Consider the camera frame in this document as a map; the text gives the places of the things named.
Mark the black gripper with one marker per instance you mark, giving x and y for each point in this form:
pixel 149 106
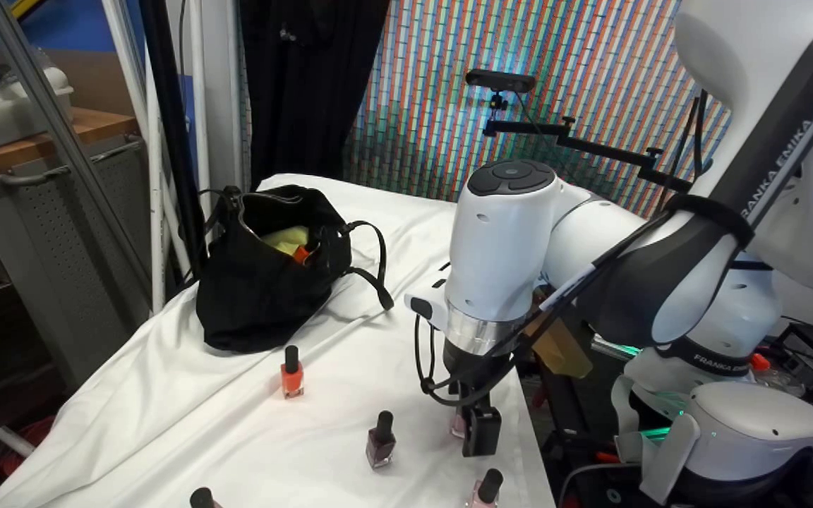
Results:
pixel 482 377

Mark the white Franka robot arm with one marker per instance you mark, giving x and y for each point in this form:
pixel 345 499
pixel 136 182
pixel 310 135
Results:
pixel 509 243

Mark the black nail polish bottle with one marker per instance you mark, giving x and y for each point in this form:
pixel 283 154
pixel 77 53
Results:
pixel 488 487

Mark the dark plum nail polish bottle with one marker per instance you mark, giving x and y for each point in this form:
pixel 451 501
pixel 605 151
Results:
pixel 381 449

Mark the peach nail polish bottle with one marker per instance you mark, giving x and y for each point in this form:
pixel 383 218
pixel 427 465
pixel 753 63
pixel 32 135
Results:
pixel 203 499

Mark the yellow cloth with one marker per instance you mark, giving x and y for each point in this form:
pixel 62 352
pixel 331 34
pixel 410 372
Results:
pixel 283 242

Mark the white tablecloth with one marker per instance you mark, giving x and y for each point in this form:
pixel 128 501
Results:
pixel 191 413

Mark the black hanging curtain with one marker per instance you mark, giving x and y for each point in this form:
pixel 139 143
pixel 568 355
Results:
pixel 313 94

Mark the black vertical pole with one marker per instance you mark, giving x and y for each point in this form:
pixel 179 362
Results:
pixel 167 115

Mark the grey cabinet with wooden top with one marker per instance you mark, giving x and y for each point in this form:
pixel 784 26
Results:
pixel 40 243

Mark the white plastic container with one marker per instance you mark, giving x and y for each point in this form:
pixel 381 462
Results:
pixel 1 118

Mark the tan wrist mount block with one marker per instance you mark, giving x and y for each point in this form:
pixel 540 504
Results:
pixel 564 352

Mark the aluminium frame bar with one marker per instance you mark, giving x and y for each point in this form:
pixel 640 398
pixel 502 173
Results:
pixel 59 130

